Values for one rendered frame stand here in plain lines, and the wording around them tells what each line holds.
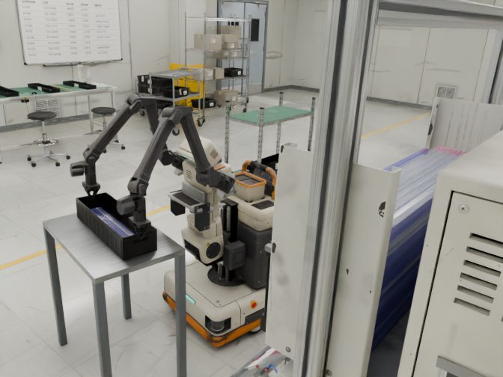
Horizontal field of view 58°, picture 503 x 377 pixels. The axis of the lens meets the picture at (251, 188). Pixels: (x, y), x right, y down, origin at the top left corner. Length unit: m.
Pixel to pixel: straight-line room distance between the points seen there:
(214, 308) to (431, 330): 2.18
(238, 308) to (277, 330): 2.04
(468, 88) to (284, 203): 10.60
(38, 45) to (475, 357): 7.93
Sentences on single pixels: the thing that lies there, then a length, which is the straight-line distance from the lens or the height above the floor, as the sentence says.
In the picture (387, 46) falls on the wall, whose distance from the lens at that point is 11.74.
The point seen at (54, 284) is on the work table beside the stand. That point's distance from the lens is 2.79.
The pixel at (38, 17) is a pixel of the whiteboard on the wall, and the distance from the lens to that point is 8.20.
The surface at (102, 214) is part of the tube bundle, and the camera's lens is 2.53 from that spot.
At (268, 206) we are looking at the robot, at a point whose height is 0.81.
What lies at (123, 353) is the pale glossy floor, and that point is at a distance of 2.89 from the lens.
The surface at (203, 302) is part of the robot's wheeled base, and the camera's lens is 2.76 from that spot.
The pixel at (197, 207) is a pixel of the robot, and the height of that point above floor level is 0.89.
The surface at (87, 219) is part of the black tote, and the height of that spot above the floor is 0.85.
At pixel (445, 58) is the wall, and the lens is 11.26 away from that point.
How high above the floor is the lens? 1.86
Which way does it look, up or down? 21 degrees down
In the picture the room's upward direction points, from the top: 3 degrees clockwise
